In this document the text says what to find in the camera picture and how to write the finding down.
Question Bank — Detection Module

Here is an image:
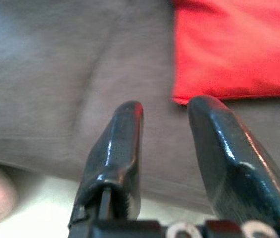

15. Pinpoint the red pillow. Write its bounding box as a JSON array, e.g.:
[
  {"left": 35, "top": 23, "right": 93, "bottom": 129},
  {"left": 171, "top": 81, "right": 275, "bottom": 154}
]
[{"left": 171, "top": 0, "right": 280, "bottom": 106}]

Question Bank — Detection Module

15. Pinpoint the grey fabric sofa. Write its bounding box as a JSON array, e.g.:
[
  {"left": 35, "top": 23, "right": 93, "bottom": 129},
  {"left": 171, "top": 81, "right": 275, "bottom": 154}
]
[{"left": 0, "top": 0, "right": 280, "bottom": 217}]

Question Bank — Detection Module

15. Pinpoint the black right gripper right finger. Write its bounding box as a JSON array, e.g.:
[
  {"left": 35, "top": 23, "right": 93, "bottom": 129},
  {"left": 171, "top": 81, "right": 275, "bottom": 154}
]
[{"left": 187, "top": 95, "right": 280, "bottom": 222}]

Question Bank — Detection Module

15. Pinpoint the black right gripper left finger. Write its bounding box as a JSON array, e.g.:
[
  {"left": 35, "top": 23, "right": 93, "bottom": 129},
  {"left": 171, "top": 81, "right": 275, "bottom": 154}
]
[{"left": 67, "top": 100, "right": 145, "bottom": 229}]

